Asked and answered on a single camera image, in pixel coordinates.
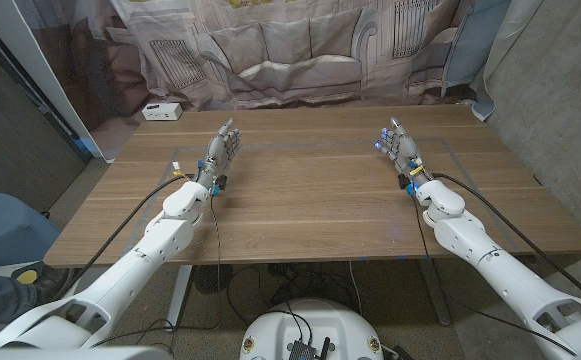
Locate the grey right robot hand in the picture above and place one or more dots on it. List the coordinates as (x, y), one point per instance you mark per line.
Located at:
(405, 150)

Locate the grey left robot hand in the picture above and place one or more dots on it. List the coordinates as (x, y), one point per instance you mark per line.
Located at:
(217, 155)

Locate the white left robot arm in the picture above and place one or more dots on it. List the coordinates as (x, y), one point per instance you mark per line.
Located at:
(165, 240)

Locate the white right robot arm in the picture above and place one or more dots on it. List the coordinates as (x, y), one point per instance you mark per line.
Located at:
(470, 235)

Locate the white power strip box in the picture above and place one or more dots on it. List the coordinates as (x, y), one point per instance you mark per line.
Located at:
(162, 111)

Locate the round black floor fan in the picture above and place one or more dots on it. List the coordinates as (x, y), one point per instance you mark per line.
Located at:
(210, 280)

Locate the white table leg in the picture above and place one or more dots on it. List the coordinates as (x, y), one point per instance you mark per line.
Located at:
(179, 295)

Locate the grey table leg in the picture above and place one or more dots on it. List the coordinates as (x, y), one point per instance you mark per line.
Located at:
(435, 295)

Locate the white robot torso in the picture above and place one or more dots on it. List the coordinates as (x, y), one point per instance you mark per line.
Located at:
(315, 320)

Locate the white upright panel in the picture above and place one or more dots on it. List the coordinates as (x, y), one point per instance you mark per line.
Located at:
(35, 65)

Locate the black antenna device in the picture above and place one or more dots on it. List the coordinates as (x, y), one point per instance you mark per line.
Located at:
(302, 350)

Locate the blue grey chair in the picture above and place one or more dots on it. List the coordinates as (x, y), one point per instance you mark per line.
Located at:
(5, 230)

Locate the white platform with yellow marks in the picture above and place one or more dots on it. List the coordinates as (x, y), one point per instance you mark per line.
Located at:
(27, 276)

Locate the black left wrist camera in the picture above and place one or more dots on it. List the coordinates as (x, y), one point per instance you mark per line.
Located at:
(220, 183)

